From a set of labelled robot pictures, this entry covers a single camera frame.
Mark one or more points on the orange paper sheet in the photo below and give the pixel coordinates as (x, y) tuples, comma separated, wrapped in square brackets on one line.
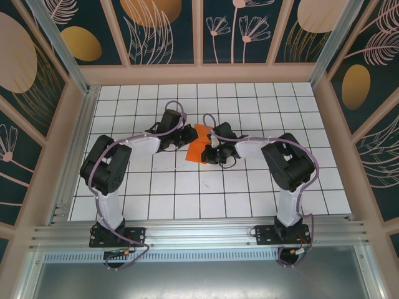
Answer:
[(194, 154)]

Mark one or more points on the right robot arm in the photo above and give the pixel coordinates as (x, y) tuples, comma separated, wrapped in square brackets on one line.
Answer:
[(286, 162)]

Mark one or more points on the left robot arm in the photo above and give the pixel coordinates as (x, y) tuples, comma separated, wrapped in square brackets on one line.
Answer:
[(106, 168)]

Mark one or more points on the grey steel sheet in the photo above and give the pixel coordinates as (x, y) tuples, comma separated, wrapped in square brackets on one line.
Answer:
[(202, 280)]

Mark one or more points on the long aluminium mounting rail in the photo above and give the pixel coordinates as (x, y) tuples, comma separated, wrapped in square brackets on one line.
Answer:
[(202, 233)]

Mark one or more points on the wall panel with pink flowers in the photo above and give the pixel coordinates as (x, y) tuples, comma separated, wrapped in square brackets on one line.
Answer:
[(224, 46)]

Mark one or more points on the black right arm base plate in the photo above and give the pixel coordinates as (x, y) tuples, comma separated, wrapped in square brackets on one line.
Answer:
[(265, 235)]

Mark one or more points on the aluminium side rail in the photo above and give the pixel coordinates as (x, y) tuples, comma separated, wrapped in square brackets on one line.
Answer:
[(78, 149)]

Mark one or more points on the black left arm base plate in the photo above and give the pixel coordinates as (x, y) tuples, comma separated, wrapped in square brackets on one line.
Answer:
[(137, 236)]

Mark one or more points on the wall panel circle and leaves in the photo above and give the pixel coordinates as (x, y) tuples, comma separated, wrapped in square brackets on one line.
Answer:
[(149, 12)]

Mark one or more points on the wall panel with gold oval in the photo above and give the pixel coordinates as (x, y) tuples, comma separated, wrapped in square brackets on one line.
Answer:
[(81, 43)]

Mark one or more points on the aluminium corner post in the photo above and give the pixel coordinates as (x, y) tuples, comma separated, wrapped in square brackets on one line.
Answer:
[(333, 40), (62, 53)]

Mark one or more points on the wall panel feather gold oval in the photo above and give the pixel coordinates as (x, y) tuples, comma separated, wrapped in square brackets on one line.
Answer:
[(355, 87)]

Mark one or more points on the wall panel pale circle grass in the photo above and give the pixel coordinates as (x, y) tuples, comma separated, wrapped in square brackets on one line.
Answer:
[(311, 15)]

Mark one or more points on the wall panel pink feathers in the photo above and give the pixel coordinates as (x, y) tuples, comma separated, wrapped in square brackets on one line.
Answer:
[(380, 162)]

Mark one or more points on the wall panel single flower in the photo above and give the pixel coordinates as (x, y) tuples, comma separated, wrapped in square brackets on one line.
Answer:
[(12, 174)]

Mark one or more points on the wall panel large pale circle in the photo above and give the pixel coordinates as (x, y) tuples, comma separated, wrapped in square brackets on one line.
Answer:
[(15, 53)]

